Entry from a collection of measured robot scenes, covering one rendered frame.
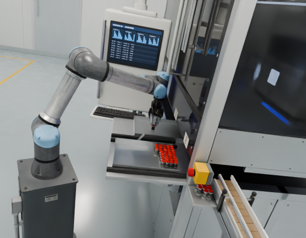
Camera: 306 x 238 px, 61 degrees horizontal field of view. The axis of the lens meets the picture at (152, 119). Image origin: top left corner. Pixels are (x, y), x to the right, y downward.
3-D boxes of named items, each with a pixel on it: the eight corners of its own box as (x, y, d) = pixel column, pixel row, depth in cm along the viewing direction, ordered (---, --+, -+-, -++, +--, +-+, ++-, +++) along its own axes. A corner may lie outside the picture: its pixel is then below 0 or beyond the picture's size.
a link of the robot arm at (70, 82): (28, 143, 127) (81, 46, 118) (26, 129, 139) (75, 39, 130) (51, 149, 135) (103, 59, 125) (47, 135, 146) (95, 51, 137)
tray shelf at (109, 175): (177, 124, 193) (178, 122, 192) (201, 187, 130) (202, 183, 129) (113, 116, 186) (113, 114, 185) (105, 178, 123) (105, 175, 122)
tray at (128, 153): (171, 148, 155) (172, 143, 154) (178, 175, 132) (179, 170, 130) (114, 142, 150) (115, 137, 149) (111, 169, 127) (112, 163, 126)
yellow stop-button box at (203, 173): (205, 175, 123) (209, 163, 120) (209, 185, 116) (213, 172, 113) (190, 174, 121) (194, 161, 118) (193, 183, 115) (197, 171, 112)
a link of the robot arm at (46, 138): (34, 162, 120) (34, 137, 115) (32, 147, 131) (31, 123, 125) (61, 159, 126) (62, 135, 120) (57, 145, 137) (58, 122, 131)
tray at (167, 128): (179, 125, 188) (180, 121, 186) (186, 143, 164) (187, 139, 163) (133, 119, 183) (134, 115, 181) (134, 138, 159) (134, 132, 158)
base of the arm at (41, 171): (32, 182, 122) (32, 165, 118) (28, 164, 134) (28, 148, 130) (65, 176, 130) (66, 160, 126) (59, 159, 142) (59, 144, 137)
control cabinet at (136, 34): (155, 106, 235) (172, 14, 202) (154, 114, 217) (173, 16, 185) (100, 97, 233) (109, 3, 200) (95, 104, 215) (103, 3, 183)
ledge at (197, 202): (213, 191, 129) (214, 187, 128) (221, 210, 117) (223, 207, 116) (186, 188, 127) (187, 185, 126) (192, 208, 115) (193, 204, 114)
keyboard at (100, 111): (145, 116, 210) (146, 113, 209) (144, 123, 197) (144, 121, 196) (96, 107, 208) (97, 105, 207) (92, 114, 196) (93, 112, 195)
